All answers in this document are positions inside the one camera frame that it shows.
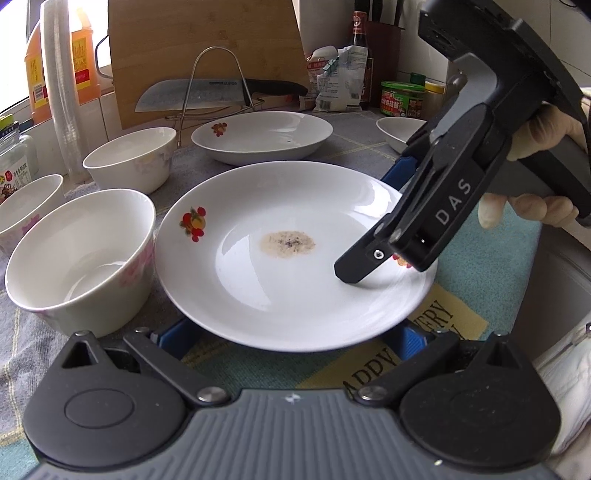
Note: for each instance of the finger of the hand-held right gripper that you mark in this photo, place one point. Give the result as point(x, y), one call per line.
point(399, 171)
point(358, 265)

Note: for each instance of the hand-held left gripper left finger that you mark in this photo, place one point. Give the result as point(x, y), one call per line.
point(173, 340)

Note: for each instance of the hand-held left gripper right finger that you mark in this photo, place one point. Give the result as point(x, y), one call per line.
point(413, 344)

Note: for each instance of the white fruit print plate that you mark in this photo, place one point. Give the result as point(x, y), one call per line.
point(277, 290)
point(397, 131)
point(263, 138)

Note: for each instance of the white pink floral bowl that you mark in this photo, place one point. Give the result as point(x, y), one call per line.
point(27, 203)
point(69, 249)
point(134, 170)

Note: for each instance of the person's right forearm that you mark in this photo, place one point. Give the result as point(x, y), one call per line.
point(586, 110)

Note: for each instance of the person's right hand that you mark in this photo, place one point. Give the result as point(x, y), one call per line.
point(542, 127)

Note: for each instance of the grey plaid cloth mat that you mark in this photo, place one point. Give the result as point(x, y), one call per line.
point(351, 141)

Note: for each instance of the green seasoning can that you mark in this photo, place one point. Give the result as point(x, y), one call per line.
point(401, 99)

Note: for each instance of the yellow lid jar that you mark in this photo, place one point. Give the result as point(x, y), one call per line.
point(435, 94)

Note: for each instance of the white green seasoning bag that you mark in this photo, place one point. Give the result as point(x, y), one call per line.
point(348, 83)

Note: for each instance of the dark knife block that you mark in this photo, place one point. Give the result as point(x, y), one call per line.
point(388, 55)

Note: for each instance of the dark soy sauce bottle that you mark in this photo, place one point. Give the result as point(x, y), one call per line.
point(361, 34)

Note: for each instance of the white quilted garment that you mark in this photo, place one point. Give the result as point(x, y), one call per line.
point(572, 392)

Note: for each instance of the glass jar with label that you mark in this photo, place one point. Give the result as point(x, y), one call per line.
point(16, 161)

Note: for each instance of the wooden cutting board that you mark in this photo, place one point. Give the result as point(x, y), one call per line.
point(207, 27)

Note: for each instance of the stack of clear plastic cups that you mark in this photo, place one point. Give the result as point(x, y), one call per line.
point(60, 92)

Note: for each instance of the orange cooking oil bottle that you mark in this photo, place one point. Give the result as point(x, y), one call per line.
point(87, 69)

